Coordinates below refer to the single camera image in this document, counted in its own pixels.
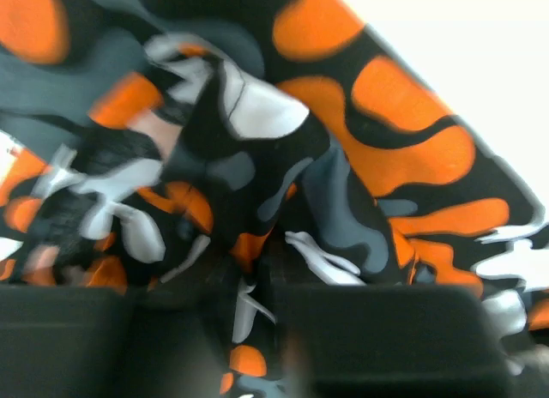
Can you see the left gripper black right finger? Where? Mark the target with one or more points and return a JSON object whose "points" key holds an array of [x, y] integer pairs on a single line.
{"points": [[381, 341]]}

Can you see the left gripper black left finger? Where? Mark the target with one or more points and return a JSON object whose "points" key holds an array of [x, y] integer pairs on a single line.
{"points": [[93, 342]]}

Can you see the orange camouflage shorts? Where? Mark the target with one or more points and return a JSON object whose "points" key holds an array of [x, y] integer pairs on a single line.
{"points": [[142, 137]]}

